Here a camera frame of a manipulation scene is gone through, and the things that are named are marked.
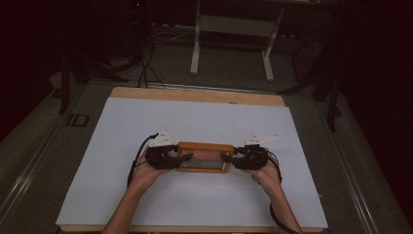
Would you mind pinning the white metal stand frame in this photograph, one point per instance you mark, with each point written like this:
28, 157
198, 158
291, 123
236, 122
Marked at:
196, 48

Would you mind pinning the person's right hand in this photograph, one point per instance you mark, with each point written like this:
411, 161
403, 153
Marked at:
269, 178

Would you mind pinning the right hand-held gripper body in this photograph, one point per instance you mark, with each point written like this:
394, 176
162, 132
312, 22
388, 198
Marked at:
251, 157

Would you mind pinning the white work board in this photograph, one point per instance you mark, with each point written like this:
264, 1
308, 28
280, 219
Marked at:
195, 95

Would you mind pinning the person's left hand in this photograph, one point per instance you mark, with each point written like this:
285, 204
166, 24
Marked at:
146, 175

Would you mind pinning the wooden box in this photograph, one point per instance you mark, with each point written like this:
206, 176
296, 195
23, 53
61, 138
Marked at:
204, 148

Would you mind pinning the black metal stand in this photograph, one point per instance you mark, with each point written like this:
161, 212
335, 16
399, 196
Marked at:
332, 97
65, 84

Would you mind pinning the small black floor plate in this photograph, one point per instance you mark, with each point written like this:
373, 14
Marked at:
78, 120

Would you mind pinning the metal floor rail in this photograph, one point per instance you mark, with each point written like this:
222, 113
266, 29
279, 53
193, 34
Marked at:
22, 182
354, 175

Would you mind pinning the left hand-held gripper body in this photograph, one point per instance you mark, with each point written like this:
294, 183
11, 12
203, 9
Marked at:
160, 156

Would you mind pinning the grey panel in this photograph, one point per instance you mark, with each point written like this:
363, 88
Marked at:
207, 163

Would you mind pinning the white table cover sheet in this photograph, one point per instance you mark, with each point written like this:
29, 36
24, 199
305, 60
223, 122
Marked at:
195, 120

